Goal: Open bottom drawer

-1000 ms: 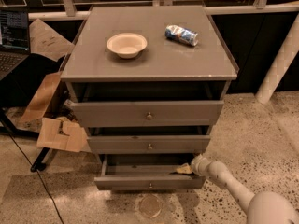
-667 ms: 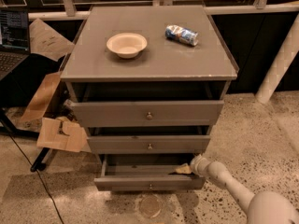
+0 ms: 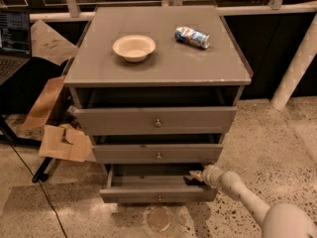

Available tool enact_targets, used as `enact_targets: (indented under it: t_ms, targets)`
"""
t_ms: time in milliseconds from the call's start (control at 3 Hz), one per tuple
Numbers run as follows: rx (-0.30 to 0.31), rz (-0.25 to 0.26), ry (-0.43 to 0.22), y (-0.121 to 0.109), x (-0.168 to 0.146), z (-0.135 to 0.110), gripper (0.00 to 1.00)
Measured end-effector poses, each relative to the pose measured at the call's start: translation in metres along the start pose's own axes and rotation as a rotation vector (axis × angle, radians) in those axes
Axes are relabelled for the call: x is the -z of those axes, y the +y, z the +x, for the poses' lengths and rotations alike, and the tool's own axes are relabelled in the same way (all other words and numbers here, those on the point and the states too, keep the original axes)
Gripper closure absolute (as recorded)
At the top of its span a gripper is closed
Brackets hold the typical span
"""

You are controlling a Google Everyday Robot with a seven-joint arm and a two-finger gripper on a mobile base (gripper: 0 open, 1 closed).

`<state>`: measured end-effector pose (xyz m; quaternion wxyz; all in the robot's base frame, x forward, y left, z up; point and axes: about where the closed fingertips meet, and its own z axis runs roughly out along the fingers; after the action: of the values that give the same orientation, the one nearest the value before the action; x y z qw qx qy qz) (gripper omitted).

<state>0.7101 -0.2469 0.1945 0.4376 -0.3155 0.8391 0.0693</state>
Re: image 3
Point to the grey bottom drawer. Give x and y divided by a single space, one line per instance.
155 183

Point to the grey drawer cabinet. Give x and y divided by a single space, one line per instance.
175 74

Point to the white paper bowl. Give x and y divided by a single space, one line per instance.
134 48

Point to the grey top drawer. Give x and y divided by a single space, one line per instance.
155 121

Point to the brown cardboard flap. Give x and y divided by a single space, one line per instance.
47 106

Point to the crushed blue white can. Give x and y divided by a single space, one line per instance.
192 37

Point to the paper sheet on desk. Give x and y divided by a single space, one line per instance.
50 45

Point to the torn cardboard piece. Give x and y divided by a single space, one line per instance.
65 144

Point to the grey middle drawer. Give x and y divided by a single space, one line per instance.
157 154

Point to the white railing bar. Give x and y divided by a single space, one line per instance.
307 7

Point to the grey drawer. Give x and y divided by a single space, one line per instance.
155 121
157 154
155 183

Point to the white diagonal post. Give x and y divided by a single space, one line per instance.
303 57

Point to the black laptop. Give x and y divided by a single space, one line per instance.
15 42

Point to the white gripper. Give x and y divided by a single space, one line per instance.
210 176

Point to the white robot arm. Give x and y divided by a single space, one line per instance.
282 220

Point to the black desk leg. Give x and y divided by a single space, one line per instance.
9 136

